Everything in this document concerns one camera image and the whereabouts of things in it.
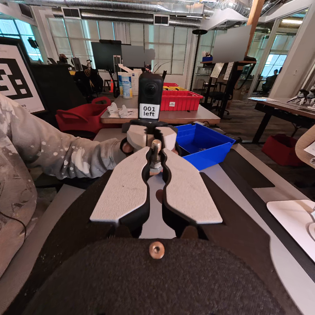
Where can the black standing desk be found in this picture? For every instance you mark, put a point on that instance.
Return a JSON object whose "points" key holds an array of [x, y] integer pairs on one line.
{"points": [[204, 63]]}

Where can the black rectangular device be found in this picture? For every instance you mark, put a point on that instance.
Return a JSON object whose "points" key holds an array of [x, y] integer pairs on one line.
{"points": [[219, 131]]}

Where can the person's left forearm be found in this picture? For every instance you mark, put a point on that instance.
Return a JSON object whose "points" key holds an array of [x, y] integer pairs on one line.
{"points": [[73, 155]]}

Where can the red box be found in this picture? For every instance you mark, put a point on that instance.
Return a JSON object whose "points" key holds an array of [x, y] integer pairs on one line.
{"points": [[280, 152]]}

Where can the yellow plastic bin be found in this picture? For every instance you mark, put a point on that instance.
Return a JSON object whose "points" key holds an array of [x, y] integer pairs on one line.
{"points": [[177, 88]]}

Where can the white tissue box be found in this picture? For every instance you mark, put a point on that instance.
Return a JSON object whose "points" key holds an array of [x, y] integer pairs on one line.
{"points": [[136, 81]]}

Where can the white stand rod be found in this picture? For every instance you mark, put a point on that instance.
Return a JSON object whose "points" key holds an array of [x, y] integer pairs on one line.
{"points": [[313, 216]]}

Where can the black jacket yellow print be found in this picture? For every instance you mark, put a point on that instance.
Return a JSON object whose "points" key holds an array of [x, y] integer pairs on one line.
{"points": [[88, 83]]}

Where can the black wall screen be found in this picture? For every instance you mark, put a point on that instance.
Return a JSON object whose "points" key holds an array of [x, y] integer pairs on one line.
{"points": [[105, 56]]}

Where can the white charging dock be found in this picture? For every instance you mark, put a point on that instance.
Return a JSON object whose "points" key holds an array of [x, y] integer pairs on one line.
{"points": [[113, 108], [125, 111]]}

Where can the small black vent grille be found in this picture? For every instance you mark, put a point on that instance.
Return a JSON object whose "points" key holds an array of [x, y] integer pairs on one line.
{"points": [[71, 12], [161, 20]]}

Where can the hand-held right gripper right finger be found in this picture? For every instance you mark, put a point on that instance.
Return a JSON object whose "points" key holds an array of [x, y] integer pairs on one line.
{"points": [[192, 192]]}

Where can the blue plastic bin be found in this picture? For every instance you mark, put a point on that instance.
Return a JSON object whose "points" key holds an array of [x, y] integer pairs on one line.
{"points": [[209, 157]]}

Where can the orange traffic cone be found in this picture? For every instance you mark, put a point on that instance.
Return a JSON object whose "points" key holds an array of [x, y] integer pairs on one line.
{"points": [[111, 86]]}

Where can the slim silver ventilation duct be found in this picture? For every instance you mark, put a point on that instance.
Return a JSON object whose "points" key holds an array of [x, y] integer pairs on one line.
{"points": [[123, 18]]}

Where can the wooden desk black legs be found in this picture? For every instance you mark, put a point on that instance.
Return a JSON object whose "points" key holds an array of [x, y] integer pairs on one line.
{"points": [[270, 103]]}

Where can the silver hex bolt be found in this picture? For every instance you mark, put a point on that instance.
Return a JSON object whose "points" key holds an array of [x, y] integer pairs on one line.
{"points": [[156, 147]]}

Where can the printed instruction poster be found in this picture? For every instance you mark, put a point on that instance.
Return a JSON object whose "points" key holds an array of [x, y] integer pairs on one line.
{"points": [[310, 149]]}

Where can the person's grey printed sweatshirt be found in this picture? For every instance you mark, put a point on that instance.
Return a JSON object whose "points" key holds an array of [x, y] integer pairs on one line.
{"points": [[14, 221]]}

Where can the wooden support post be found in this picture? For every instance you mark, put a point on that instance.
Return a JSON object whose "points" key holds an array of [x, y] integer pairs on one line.
{"points": [[254, 12]]}

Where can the black silver desk tools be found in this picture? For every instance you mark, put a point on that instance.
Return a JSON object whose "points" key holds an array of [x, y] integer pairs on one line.
{"points": [[302, 96]]}

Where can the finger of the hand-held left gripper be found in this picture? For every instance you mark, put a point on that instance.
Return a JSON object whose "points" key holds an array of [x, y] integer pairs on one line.
{"points": [[136, 137], [168, 136]]}

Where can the white black marker board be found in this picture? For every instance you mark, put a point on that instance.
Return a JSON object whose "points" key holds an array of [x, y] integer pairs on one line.
{"points": [[34, 105]]}

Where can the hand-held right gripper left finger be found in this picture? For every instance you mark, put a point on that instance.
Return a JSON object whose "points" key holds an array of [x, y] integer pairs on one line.
{"points": [[123, 192]]}

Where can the blue white wipes canister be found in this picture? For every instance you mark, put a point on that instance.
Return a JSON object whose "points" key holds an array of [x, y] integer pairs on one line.
{"points": [[126, 86]]}

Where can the person's right hand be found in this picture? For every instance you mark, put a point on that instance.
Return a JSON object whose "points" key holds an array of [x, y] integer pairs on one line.
{"points": [[160, 196]]}

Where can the large black panel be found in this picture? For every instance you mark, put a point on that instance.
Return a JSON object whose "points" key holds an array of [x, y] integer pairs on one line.
{"points": [[54, 86]]}

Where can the silver hex nut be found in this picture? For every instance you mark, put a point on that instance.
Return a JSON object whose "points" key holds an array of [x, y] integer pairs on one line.
{"points": [[155, 167]]}

